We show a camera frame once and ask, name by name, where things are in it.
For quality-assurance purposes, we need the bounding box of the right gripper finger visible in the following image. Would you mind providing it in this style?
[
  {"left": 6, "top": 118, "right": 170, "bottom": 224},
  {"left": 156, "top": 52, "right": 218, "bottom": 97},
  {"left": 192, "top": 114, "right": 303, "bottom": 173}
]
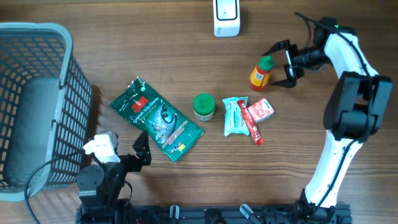
[
  {"left": 271, "top": 64, "right": 295, "bottom": 88},
  {"left": 262, "top": 40, "right": 290, "bottom": 56}
]

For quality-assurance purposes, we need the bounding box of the yellow red sauce bottle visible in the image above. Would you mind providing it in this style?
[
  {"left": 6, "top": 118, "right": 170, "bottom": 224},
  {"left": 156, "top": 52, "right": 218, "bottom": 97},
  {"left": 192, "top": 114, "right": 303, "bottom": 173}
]
[{"left": 249, "top": 55, "right": 274, "bottom": 91}]

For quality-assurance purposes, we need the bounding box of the green 3M gloves packet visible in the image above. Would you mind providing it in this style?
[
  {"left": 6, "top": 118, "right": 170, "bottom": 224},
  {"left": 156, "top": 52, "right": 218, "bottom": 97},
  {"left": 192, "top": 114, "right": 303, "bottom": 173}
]
[{"left": 109, "top": 77, "right": 204, "bottom": 162}]

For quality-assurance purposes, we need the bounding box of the red white small packet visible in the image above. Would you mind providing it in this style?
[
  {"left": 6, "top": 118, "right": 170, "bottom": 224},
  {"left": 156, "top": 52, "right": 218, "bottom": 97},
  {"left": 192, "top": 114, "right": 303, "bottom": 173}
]
[{"left": 248, "top": 98, "right": 274, "bottom": 123}]

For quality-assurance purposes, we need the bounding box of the red stick sachet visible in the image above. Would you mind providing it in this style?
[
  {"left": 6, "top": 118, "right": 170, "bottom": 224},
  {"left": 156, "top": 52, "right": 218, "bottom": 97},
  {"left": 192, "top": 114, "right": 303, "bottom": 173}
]
[{"left": 237, "top": 100, "right": 264, "bottom": 145}]

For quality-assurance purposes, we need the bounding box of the teal snack packet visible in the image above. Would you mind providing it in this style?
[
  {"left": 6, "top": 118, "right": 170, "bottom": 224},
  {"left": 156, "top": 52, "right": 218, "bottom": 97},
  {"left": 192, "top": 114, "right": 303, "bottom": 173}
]
[{"left": 222, "top": 96, "right": 249, "bottom": 136}]

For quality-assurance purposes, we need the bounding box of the green lid jar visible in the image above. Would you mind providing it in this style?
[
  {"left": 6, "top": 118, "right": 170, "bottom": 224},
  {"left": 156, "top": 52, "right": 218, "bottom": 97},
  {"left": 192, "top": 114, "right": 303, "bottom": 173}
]
[{"left": 193, "top": 93, "right": 215, "bottom": 121}]

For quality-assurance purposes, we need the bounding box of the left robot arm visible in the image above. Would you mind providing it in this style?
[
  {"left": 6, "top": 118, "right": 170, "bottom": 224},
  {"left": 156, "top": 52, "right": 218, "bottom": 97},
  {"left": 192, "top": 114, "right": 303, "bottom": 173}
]
[{"left": 75, "top": 131, "right": 152, "bottom": 223}]

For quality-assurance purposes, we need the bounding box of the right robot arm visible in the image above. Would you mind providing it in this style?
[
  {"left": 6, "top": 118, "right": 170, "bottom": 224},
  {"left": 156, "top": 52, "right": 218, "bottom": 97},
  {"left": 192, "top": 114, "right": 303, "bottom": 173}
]
[{"left": 265, "top": 16, "right": 392, "bottom": 220}]

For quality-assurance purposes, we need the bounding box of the white barcode scanner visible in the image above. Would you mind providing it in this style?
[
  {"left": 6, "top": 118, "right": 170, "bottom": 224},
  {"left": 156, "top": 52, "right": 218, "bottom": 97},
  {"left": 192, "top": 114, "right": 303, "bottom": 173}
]
[{"left": 213, "top": 0, "right": 241, "bottom": 37}]

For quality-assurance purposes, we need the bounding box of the grey plastic mesh basket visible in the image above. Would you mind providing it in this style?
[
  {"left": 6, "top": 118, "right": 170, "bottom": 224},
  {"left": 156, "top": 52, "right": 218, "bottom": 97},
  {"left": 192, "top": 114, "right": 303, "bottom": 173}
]
[{"left": 1, "top": 22, "right": 93, "bottom": 202}]

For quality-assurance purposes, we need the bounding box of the black left camera cable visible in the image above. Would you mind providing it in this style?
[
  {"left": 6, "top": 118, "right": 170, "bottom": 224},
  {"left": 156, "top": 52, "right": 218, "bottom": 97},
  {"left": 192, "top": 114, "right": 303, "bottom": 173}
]
[{"left": 24, "top": 149, "right": 86, "bottom": 224}]

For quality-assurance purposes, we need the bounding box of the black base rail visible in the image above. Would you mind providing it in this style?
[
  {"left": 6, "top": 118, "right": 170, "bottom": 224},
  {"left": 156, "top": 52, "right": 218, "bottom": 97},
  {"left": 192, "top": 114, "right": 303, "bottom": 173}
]
[{"left": 75, "top": 203, "right": 353, "bottom": 224}]

